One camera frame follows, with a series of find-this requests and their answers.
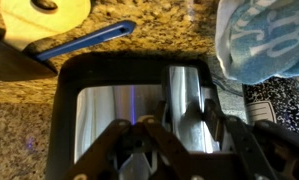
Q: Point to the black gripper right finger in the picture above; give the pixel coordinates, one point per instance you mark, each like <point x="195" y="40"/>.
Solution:
<point x="255" y="150"/>

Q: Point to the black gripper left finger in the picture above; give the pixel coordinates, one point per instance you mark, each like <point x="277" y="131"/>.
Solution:
<point x="129" y="146"/>

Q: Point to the blue and white dish towel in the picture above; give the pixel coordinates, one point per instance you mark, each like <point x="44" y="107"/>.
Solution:
<point x="265" y="40"/>

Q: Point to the dark wooden spatula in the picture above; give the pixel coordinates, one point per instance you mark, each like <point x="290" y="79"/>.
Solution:
<point x="9" y="63"/>

